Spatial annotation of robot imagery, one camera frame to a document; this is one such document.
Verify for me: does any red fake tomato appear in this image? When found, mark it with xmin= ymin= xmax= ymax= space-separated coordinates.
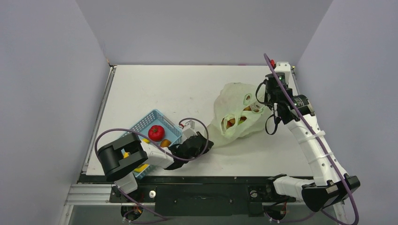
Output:
xmin=148 ymin=125 xmax=165 ymax=142

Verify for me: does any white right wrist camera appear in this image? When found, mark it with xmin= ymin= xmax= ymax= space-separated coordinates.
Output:
xmin=274 ymin=61 xmax=292 ymax=83

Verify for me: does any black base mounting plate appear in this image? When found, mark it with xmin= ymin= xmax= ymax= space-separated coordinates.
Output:
xmin=78 ymin=174 xmax=304 ymax=220

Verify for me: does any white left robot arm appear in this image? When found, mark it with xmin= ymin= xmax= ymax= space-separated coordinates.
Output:
xmin=94 ymin=132 xmax=214 ymax=202

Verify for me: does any brown fake kiwi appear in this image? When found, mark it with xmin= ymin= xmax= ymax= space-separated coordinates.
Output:
xmin=160 ymin=139 xmax=171 ymax=148

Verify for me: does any yellow fake banana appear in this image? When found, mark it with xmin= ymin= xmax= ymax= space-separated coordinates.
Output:
xmin=133 ymin=164 xmax=150 ymax=173
xmin=123 ymin=138 xmax=150 ymax=158

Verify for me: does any light green plastic bag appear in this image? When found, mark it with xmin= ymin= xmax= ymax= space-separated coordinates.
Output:
xmin=207 ymin=82 xmax=271 ymax=147

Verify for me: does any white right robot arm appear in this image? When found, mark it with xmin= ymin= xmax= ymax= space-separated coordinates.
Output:
xmin=263 ymin=72 xmax=360 ymax=212

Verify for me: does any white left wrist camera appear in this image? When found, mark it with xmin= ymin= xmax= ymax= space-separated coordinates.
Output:
xmin=179 ymin=120 xmax=196 ymax=141

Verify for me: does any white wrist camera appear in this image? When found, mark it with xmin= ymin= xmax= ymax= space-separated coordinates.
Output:
xmin=179 ymin=120 xmax=196 ymax=141
xmin=274 ymin=61 xmax=292 ymax=83

